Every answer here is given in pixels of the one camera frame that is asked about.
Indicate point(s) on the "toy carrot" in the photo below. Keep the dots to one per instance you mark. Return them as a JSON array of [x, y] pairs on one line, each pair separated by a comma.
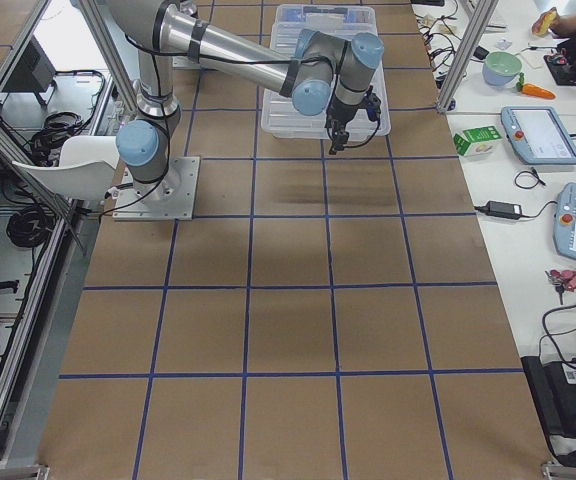
[[533, 90]]

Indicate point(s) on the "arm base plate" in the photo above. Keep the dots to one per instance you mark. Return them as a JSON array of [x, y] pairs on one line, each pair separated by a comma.
[[174, 198]]

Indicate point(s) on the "green and blue bowl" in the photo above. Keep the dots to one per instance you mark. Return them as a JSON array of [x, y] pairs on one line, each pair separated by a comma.
[[500, 68]]

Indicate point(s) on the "black power adapter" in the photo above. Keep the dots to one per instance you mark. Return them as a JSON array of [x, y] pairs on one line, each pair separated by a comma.
[[500, 209]]

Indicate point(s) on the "clear plastic storage box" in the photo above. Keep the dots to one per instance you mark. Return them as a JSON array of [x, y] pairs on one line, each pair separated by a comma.
[[284, 38]]

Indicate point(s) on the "aluminium frame post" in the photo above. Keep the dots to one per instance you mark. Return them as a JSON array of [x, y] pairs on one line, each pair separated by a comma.
[[472, 35]]

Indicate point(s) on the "upper teach pendant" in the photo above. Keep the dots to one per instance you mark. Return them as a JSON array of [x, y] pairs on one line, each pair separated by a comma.
[[537, 135]]

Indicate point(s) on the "blue plastic tray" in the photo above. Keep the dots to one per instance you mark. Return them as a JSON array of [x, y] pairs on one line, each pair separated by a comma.
[[326, 16]]

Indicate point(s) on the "green white carton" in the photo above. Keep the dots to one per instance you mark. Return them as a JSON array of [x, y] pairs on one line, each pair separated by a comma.
[[477, 141]]

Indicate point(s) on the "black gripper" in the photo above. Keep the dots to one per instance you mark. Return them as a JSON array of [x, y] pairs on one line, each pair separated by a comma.
[[340, 113]]

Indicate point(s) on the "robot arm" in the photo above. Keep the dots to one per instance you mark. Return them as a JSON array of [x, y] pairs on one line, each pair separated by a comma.
[[161, 30]]

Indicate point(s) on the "white chair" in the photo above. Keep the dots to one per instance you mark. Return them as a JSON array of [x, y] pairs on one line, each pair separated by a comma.
[[86, 168]]

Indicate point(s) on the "clear plastic box lid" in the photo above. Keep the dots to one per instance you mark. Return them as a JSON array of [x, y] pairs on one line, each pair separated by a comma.
[[331, 65]]

